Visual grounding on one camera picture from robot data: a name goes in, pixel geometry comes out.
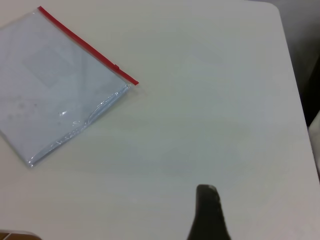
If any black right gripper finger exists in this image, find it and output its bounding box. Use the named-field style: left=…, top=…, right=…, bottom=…
left=186, top=184, right=232, bottom=240

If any clear plastic zipper bag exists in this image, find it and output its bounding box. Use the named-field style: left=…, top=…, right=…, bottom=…
left=0, top=5, right=140, bottom=169

